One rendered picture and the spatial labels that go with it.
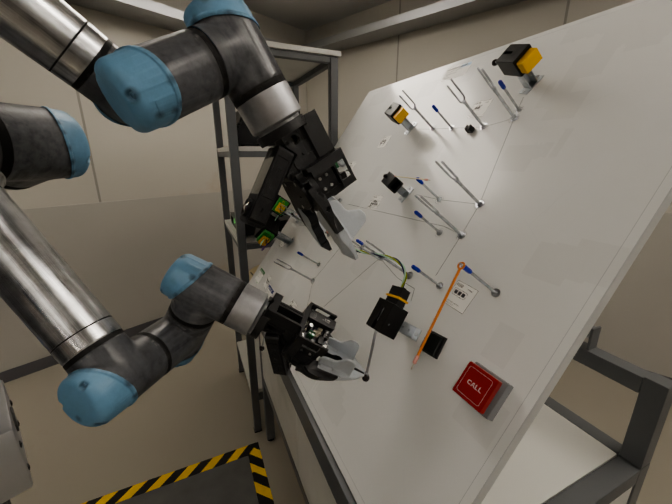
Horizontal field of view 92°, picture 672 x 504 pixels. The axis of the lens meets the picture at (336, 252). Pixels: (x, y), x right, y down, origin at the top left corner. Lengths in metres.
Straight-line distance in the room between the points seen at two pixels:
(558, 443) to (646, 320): 1.98
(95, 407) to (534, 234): 0.65
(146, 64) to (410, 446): 0.61
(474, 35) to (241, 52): 2.65
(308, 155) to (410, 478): 0.50
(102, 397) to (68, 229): 2.42
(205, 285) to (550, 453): 0.80
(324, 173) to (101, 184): 2.51
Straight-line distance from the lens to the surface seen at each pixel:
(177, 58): 0.41
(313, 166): 0.45
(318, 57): 1.59
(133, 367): 0.52
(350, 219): 0.47
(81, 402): 0.51
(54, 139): 0.70
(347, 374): 0.59
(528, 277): 0.58
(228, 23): 0.45
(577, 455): 0.98
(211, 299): 0.52
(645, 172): 0.62
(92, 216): 2.88
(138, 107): 0.39
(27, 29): 0.52
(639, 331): 2.91
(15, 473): 0.60
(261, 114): 0.44
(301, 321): 0.52
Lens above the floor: 1.42
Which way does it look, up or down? 17 degrees down
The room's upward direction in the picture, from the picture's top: straight up
